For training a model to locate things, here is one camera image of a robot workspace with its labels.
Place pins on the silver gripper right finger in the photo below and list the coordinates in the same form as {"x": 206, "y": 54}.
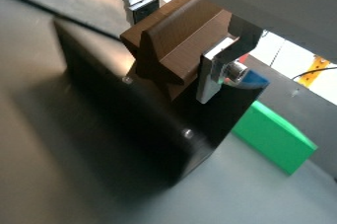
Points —
{"x": 219, "y": 62}

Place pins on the brown star prism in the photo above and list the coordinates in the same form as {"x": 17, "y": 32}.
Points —
{"x": 170, "y": 39}

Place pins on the black curved fixture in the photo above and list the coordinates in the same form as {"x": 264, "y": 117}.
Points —
{"x": 167, "y": 141}

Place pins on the red arch block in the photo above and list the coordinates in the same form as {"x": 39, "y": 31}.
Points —
{"x": 243, "y": 58}

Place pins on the blue cylinder block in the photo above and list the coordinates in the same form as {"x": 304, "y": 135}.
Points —
{"x": 251, "y": 81}

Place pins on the green shape sorter block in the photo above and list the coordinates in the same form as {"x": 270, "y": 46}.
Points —
{"x": 275, "y": 137}

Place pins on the yellow frame piece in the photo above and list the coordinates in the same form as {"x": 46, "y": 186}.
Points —
{"x": 314, "y": 71}

